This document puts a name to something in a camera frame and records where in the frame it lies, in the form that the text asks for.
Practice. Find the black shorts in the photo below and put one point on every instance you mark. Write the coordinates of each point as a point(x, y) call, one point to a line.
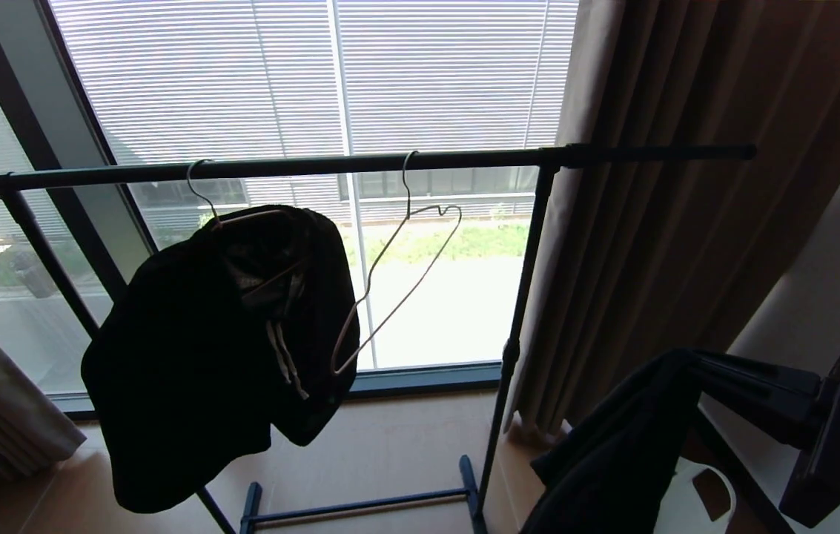
point(190, 371)

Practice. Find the pink clothes hanger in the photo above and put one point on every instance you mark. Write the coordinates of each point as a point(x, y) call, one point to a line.
point(201, 196)
point(406, 185)

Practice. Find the black clothes rack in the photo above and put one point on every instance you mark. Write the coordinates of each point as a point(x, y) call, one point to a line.
point(390, 162)

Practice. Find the window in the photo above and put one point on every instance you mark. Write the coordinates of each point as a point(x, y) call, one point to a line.
point(242, 74)

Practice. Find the black garment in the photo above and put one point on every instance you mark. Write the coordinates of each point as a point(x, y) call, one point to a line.
point(612, 460)

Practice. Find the white laundry basket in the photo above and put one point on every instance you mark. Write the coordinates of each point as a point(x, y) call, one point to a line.
point(686, 504)

